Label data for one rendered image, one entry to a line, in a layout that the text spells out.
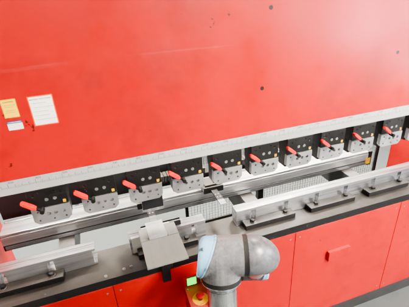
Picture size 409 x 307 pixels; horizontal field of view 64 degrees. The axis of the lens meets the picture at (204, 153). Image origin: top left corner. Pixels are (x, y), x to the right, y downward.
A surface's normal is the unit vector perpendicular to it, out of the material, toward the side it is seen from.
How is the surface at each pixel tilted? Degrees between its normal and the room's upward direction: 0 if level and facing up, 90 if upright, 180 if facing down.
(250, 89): 90
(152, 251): 0
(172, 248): 0
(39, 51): 90
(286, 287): 90
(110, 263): 0
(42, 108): 90
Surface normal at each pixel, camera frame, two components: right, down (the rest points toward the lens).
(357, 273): 0.33, 0.41
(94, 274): -0.05, -0.89
